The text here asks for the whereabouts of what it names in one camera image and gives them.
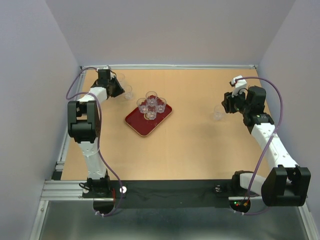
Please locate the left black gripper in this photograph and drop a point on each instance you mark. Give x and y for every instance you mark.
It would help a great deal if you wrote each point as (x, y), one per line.
(120, 90)

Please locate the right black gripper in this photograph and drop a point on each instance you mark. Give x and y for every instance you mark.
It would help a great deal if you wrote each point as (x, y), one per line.
(228, 101)

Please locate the clear faceted glass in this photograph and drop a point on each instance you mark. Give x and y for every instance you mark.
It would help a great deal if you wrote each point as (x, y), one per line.
(151, 98)
(161, 105)

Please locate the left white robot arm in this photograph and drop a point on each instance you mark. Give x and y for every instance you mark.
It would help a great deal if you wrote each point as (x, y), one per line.
(84, 123)

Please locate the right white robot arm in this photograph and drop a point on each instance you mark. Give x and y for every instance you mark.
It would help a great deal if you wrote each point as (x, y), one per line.
(287, 183)

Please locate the red rectangular serving tray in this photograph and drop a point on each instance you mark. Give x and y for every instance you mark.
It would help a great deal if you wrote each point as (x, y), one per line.
(141, 125)

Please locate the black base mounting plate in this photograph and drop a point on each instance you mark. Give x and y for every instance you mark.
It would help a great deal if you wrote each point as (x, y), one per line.
(165, 194)

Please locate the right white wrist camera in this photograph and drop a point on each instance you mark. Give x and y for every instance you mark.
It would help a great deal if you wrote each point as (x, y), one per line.
(239, 84)

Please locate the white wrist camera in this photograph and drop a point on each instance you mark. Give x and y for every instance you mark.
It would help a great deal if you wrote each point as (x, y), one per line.
(106, 67)
(239, 84)

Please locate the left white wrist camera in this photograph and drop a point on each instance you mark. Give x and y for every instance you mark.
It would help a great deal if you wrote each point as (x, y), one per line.
(106, 67)

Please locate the aluminium table frame rail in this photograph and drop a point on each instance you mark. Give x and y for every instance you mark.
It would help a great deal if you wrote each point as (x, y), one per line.
(171, 66)

